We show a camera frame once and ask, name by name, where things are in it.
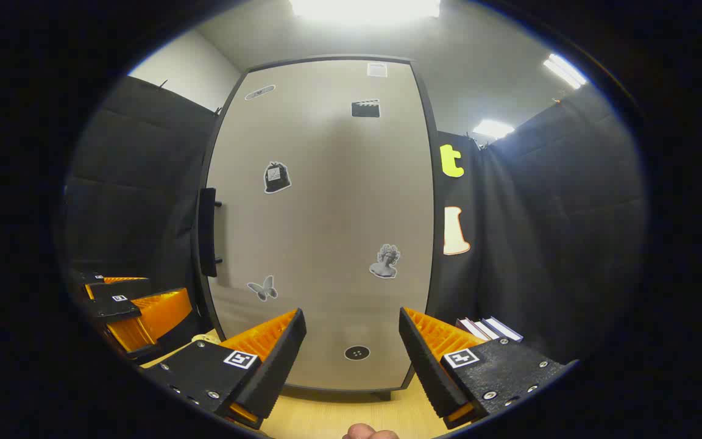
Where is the blue grey spine book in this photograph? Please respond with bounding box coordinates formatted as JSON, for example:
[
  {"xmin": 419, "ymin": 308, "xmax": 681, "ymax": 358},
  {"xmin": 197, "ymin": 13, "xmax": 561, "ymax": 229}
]
[{"xmin": 482, "ymin": 316, "xmax": 524, "ymax": 343}]

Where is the black backdrop cloth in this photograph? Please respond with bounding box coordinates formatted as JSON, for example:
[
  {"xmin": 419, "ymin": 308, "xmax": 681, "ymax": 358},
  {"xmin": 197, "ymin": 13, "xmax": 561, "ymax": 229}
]
[{"xmin": 62, "ymin": 76, "xmax": 649, "ymax": 366}]

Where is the ceiling light panel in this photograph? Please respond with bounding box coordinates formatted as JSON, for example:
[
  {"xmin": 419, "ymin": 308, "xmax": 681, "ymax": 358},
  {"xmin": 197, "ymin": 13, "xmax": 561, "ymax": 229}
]
[
  {"xmin": 542, "ymin": 53, "xmax": 589, "ymax": 90},
  {"xmin": 472, "ymin": 119, "xmax": 516, "ymax": 140},
  {"xmin": 289, "ymin": 0, "xmax": 443, "ymax": 26}
]

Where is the black and grey spine book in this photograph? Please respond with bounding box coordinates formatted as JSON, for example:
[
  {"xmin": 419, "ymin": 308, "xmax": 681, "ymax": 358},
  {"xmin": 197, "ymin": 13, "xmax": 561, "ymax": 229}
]
[{"xmin": 472, "ymin": 320, "xmax": 501, "ymax": 342}]

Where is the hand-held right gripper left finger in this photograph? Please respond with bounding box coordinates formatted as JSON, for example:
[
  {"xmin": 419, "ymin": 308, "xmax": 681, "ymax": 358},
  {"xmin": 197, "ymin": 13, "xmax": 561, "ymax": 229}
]
[{"xmin": 140, "ymin": 308, "xmax": 308, "ymax": 430}]

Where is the black door handle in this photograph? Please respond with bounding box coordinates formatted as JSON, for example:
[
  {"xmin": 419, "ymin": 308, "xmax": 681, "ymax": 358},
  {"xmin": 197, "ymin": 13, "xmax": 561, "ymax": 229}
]
[{"xmin": 197, "ymin": 188, "xmax": 224, "ymax": 278}]

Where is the purple spine book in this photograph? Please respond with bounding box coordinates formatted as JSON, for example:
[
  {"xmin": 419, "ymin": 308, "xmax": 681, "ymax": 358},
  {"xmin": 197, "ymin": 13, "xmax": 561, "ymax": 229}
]
[{"xmin": 456, "ymin": 318, "xmax": 487, "ymax": 342}]

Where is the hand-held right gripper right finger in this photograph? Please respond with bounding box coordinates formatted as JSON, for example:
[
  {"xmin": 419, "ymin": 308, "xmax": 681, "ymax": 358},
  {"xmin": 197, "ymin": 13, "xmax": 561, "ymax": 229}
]
[{"xmin": 399, "ymin": 307, "xmax": 578, "ymax": 430}]

